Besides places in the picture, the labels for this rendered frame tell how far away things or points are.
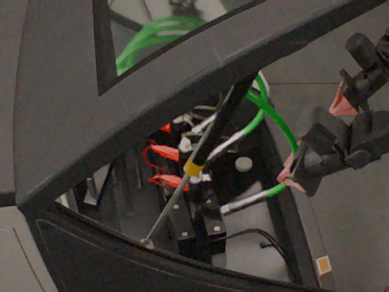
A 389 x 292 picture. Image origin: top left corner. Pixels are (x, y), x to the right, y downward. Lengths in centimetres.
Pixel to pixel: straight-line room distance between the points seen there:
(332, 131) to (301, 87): 228
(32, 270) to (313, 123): 52
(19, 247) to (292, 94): 247
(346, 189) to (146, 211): 135
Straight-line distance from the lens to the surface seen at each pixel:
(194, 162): 91
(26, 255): 101
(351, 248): 269
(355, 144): 107
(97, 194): 140
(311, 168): 118
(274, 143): 170
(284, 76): 340
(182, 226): 149
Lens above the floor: 213
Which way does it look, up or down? 44 degrees down
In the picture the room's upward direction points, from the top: 2 degrees counter-clockwise
